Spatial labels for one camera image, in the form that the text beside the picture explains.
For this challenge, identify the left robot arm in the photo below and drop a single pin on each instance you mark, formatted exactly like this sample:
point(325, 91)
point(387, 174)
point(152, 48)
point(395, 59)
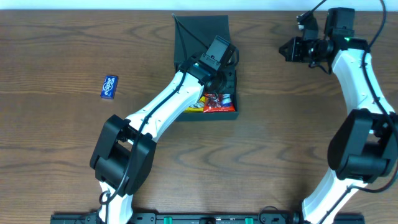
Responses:
point(124, 152)

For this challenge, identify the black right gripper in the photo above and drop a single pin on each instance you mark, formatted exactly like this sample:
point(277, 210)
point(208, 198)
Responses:
point(296, 48)

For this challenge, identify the yellow Hacks candy bag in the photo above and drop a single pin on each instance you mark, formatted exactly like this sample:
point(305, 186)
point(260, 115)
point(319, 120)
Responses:
point(197, 107)

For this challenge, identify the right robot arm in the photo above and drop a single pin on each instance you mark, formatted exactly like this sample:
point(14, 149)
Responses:
point(365, 146)

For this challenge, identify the red Hacks candy bag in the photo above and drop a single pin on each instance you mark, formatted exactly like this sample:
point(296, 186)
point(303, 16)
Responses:
point(213, 104)

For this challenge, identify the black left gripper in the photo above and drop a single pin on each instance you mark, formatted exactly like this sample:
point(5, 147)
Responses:
point(228, 79)

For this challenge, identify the dark purple chocolate bar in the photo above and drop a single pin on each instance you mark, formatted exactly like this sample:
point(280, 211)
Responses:
point(226, 100)

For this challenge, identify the blue Eclipse mint box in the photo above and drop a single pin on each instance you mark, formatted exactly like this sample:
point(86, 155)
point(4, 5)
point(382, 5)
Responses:
point(109, 87)

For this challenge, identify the dark green box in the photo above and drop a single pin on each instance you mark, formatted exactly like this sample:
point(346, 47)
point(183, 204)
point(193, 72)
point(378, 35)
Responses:
point(198, 33)

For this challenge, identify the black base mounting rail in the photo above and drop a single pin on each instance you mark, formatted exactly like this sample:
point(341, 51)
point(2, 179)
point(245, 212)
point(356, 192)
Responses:
point(152, 218)

